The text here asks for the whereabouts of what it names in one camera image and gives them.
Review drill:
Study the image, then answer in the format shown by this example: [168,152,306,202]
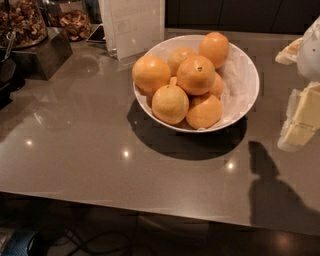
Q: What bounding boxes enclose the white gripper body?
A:
[297,16,320,82]

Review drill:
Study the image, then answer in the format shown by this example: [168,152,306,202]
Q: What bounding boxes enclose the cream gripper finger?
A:
[278,82,320,152]
[275,38,302,65]

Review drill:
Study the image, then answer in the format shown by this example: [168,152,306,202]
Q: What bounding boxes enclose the orange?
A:
[186,94,223,129]
[177,55,215,96]
[167,47,196,76]
[132,55,171,94]
[198,32,229,69]

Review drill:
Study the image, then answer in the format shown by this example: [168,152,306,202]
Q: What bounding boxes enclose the white ceramic bowl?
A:
[132,35,259,133]

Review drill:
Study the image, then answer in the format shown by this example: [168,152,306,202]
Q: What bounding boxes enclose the white paper bowl liner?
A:
[199,44,260,132]

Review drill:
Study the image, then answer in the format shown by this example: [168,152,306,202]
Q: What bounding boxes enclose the bowl of dried fruit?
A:
[45,0,91,42]

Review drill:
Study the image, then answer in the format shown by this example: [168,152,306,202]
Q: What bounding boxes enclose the orange right hidden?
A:
[210,73,224,98]

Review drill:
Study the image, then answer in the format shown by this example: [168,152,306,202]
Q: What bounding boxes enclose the small orange segment centre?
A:
[169,76,177,85]

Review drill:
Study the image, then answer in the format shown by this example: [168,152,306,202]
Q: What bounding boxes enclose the orange front left pale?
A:
[152,85,189,125]

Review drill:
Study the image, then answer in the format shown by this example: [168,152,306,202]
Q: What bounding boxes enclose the clear acrylic sign holder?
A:
[98,0,165,60]

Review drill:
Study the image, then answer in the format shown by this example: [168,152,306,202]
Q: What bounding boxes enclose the glass jar of nuts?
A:
[0,0,48,49]

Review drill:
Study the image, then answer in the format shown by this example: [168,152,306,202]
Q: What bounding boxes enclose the metal serving scoop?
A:
[0,32,16,84]

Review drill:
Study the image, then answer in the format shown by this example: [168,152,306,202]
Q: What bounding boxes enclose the black floor cable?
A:
[49,213,141,256]

